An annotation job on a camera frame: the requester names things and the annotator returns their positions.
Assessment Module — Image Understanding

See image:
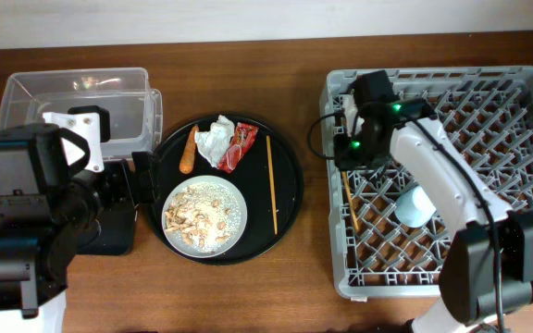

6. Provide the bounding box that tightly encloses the wooden chopstick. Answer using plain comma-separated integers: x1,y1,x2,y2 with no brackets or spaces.
341,171,360,233
266,135,279,235

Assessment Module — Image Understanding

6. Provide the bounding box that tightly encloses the round black tray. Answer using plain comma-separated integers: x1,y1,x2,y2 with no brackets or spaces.
141,114,304,265

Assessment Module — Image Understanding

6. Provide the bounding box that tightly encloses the carrot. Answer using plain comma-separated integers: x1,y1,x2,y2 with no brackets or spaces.
179,125,199,174

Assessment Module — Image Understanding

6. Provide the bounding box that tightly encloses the grey plate with food scraps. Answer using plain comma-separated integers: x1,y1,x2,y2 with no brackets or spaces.
160,176,248,259

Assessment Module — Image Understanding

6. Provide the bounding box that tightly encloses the red snack wrapper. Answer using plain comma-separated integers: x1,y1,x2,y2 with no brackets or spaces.
217,122,259,173

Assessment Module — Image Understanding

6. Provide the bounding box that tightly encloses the grey dishwasher rack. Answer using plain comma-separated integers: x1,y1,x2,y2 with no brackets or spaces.
327,66,533,301

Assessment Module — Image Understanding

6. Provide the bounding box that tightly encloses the crumpled white napkin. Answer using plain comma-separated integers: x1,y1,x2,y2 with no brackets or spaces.
194,115,235,168

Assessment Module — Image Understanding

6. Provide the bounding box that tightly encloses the black rectangular tray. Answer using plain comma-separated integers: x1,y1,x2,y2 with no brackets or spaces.
78,171,137,256

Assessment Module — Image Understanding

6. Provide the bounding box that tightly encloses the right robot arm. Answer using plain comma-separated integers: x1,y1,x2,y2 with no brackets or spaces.
334,97,533,332

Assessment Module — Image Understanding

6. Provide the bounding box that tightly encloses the clear plastic bin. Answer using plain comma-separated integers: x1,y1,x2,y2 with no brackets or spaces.
0,68,163,160

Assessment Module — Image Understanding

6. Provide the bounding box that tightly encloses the light blue cup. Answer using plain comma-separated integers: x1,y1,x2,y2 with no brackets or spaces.
394,186,437,228

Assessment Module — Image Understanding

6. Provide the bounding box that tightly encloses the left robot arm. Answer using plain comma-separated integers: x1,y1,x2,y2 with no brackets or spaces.
0,123,159,332

